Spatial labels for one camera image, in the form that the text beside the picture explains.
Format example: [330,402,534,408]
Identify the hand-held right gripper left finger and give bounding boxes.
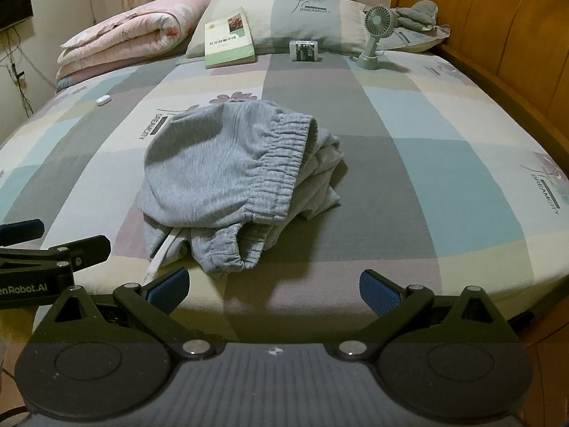
[34,267,218,361]

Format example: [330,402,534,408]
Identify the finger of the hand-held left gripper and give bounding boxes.
[0,219,45,246]
[0,235,112,273]

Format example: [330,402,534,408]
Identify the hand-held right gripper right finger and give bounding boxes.
[333,269,521,361]

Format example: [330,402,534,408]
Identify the grey sweatpants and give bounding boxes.
[135,100,345,281]

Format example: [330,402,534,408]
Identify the pink folded quilt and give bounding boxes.
[55,0,214,92]

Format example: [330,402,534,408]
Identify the small printed box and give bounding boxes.
[289,40,320,62]

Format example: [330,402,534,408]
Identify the flat patchwork pillow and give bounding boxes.
[365,4,451,54]

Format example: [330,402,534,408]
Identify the green and white book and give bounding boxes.
[204,6,257,69]

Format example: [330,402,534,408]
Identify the green handheld fan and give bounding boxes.
[357,6,397,71]

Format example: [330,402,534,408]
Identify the grey-green cloth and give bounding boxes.
[393,0,441,32]

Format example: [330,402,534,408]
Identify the wooden headboard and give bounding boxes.
[390,0,569,165]

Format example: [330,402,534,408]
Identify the black cables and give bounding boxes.
[4,27,34,118]

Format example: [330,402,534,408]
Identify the wall television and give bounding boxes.
[0,0,34,33]

